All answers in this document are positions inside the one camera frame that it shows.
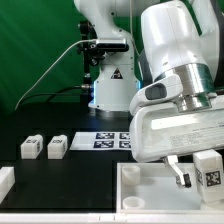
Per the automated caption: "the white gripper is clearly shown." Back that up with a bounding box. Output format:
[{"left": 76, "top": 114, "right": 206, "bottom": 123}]
[{"left": 129, "top": 99, "right": 224, "bottom": 188}]

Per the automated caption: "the white square table top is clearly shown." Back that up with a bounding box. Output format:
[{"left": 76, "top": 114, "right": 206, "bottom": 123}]
[{"left": 116, "top": 163, "right": 224, "bottom": 213}]

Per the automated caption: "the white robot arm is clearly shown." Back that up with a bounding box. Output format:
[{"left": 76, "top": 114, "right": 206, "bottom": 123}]
[{"left": 74, "top": 0, "right": 224, "bottom": 166}]

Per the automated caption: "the white sheet with markers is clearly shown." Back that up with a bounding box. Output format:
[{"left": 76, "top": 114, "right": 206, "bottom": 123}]
[{"left": 70, "top": 132, "right": 131, "bottom": 151}]

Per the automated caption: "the white left obstacle block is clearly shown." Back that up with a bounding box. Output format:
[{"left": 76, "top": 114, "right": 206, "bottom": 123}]
[{"left": 0, "top": 167, "right": 15, "bottom": 204}]

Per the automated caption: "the white front rail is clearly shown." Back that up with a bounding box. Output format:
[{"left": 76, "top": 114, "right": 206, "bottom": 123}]
[{"left": 0, "top": 213, "right": 224, "bottom": 224}]

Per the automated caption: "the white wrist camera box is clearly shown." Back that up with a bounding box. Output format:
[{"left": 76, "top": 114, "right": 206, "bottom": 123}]
[{"left": 129, "top": 74, "right": 183, "bottom": 115}]

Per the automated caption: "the black cable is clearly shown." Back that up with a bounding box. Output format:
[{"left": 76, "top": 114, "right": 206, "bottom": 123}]
[{"left": 16, "top": 84, "right": 94, "bottom": 109}]

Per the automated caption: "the black camera stand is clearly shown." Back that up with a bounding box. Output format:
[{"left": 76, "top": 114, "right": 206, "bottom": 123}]
[{"left": 77, "top": 20, "right": 105, "bottom": 105}]

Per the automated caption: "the grey cable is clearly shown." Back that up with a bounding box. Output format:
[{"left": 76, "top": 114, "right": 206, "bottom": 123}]
[{"left": 14, "top": 38, "right": 98, "bottom": 111}]

